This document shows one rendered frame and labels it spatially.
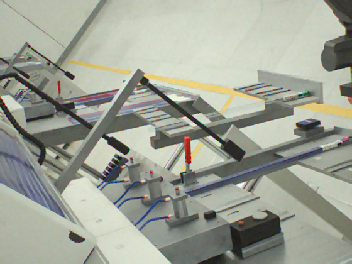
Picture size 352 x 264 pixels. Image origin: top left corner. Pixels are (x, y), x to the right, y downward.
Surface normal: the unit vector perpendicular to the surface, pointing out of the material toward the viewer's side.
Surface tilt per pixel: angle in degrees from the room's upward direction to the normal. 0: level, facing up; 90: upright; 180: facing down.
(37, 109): 90
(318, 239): 42
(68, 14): 90
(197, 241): 90
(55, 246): 90
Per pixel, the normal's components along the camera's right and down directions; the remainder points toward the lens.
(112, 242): -0.16, -0.95
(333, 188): -0.72, -0.54
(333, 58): -0.91, 0.24
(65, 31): 0.41, 0.17
